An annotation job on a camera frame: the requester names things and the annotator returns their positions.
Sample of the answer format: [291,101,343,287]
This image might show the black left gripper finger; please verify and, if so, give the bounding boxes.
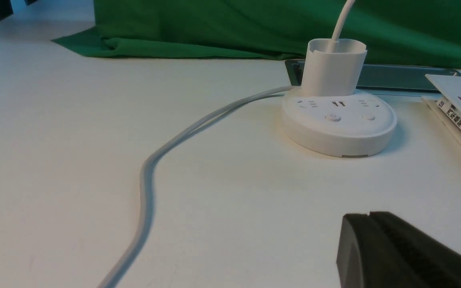
[337,212,461,288]

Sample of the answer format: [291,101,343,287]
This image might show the white desk lamp base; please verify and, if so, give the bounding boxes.
[281,0,397,158]

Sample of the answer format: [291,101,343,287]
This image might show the green cloth backdrop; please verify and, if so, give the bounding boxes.
[54,0,461,69]

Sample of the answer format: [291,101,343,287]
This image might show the dark chair legs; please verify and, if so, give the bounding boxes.
[0,0,37,21]

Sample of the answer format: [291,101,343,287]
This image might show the metal desk cable tray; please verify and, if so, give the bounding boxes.
[285,55,461,97]

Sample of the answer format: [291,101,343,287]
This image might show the white power cable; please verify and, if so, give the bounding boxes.
[96,85,297,288]

